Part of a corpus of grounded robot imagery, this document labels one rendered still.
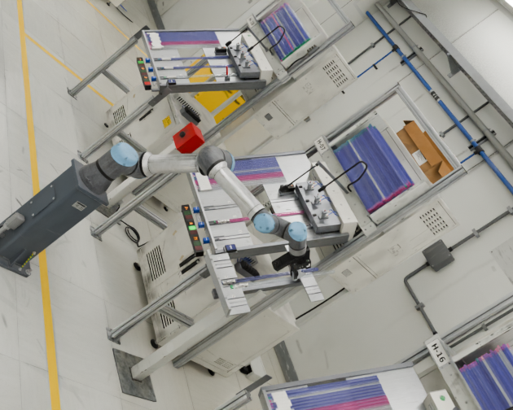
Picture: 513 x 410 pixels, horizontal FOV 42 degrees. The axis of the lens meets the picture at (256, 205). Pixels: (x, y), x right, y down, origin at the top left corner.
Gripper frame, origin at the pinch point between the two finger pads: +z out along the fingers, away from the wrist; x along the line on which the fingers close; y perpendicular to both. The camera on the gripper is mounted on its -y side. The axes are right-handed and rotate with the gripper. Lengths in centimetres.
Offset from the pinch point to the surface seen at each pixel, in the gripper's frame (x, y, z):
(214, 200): 71, -16, 18
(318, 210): 47, 33, 20
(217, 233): 48, -21, 16
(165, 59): 209, -10, 28
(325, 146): 93, 56, 25
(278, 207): 58, 15, 23
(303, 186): 66, 32, 21
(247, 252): 33.1, -10.5, 18.9
